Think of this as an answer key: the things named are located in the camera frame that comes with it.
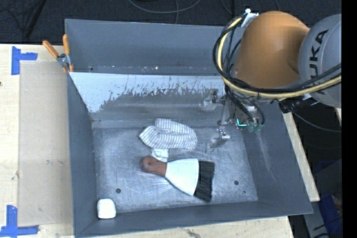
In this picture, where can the white rounded block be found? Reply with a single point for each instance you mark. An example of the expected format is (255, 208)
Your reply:
(106, 208)

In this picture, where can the white striped cloth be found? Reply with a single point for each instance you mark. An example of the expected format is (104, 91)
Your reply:
(170, 133)

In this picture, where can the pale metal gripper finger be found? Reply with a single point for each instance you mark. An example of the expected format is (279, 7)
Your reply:
(220, 138)
(211, 100)

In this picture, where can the grey metal bin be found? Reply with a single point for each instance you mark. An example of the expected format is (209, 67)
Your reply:
(134, 186)

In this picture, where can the pale flat board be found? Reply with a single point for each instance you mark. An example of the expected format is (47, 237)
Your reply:
(42, 133)

